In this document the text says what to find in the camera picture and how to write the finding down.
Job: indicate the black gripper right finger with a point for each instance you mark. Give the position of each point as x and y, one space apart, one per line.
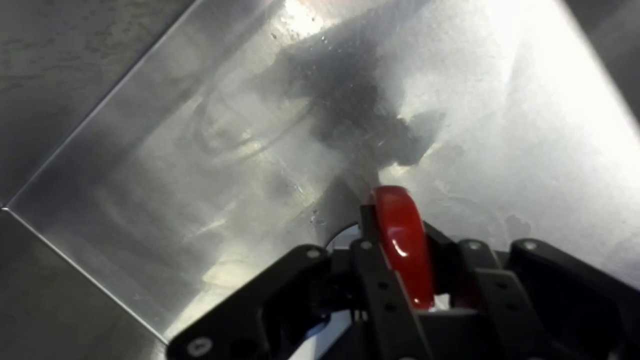
553 312

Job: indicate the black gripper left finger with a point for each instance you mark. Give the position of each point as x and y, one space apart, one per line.
372 301

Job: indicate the white mug with red inside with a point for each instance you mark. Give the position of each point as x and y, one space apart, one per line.
400 247

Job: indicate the stainless steel sink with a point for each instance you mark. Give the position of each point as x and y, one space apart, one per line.
201 166

